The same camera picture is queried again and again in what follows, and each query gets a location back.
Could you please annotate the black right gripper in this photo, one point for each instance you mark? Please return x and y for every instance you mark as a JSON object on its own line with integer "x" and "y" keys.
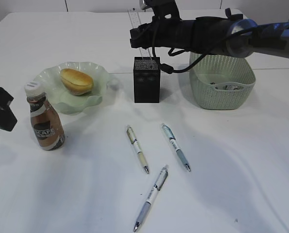
{"x": 168, "y": 33}

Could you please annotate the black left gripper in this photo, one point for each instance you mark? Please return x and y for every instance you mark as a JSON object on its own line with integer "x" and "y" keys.
{"x": 7, "y": 118}

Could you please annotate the clear plastic ruler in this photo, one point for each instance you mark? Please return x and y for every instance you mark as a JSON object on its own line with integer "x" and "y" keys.
{"x": 136, "y": 22}

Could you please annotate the brown plastic drink bottle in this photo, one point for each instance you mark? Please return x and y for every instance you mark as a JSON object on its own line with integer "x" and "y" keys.
{"x": 45, "y": 120}

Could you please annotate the yellow bread roll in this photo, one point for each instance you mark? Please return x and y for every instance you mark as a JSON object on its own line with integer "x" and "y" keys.
{"x": 76, "y": 82}

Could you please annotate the yellow-green pen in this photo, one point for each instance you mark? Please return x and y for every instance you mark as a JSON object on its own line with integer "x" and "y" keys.
{"x": 137, "y": 147}

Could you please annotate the blue-grey pen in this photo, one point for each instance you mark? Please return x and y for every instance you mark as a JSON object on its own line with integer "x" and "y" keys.
{"x": 173, "y": 142}

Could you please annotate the large paper ball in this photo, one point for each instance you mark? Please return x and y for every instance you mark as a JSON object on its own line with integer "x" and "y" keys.
{"x": 228, "y": 87}

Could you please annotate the white blue-grip pen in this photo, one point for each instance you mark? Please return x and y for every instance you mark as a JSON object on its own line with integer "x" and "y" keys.
{"x": 151, "y": 198}

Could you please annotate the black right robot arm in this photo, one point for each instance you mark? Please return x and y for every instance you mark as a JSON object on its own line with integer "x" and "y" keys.
{"x": 231, "y": 36}

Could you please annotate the black mesh pen holder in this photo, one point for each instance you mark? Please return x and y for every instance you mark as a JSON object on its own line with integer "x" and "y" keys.
{"x": 146, "y": 80}

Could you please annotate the green wavy glass plate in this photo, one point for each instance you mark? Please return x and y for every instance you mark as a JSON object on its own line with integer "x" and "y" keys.
{"x": 61, "y": 99}

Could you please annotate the green woven plastic basket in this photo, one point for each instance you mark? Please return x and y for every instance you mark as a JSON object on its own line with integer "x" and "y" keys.
{"x": 215, "y": 70}

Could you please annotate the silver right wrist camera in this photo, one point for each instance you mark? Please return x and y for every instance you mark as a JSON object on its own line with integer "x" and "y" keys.
{"x": 156, "y": 4}

